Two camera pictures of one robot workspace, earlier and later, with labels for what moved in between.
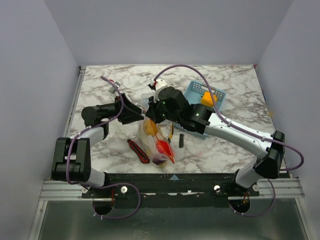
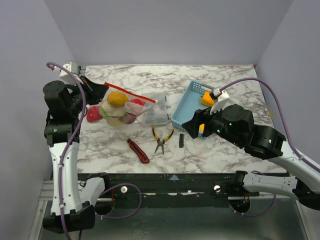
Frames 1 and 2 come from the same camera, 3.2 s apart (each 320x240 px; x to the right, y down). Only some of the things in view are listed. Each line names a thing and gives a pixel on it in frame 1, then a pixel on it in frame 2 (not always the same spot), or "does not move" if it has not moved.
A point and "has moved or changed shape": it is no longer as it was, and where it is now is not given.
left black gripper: x=130 y=112 -> x=97 y=91
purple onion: x=157 y=161 has moved or changed shape
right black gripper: x=155 y=110 -> x=201 y=122
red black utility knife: x=142 y=157 does not move
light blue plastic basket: x=193 y=94 does not move
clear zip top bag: x=155 y=141 has moved or changed shape
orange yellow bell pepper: x=206 y=99 does not move
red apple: x=165 y=147 -> x=139 y=101
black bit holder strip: x=181 y=140 does not move
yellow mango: x=150 y=127 has moved or changed shape
